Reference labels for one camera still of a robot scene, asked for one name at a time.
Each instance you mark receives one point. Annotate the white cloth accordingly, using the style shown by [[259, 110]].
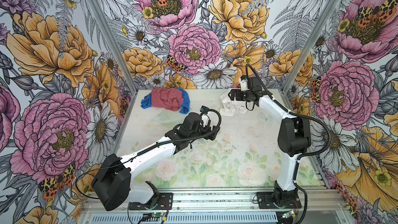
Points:
[[230, 108]]

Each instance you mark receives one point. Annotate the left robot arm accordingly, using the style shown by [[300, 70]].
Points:
[[114, 183]]

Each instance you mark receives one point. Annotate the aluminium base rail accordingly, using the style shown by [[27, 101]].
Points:
[[241, 199]]

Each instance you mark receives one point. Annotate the aluminium frame post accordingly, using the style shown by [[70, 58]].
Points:
[[306, 49], [96, 9]]

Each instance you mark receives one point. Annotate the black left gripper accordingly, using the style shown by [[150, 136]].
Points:
[[206, 135]]

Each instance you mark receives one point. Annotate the aluminium frame post right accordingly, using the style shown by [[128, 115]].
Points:
[[306, 49]]

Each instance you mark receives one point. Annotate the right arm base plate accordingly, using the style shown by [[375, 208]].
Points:
[[278, 200]]

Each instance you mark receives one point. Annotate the aluminium frame post left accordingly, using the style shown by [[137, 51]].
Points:
[[96, 9]]

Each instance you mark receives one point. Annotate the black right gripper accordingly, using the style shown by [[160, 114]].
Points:
[[238, 92]]

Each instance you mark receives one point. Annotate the red cloth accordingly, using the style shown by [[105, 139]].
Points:
[[169, 99]]

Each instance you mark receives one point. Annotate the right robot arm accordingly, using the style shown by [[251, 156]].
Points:
[[293, 140]]

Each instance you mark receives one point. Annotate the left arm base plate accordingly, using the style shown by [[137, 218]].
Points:
[[161, 201]]

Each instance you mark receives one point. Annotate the white vented cable duct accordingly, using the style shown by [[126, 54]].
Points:
[[191, 218]]

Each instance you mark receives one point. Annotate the blue cloth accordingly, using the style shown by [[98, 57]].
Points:
[[146, 102]]

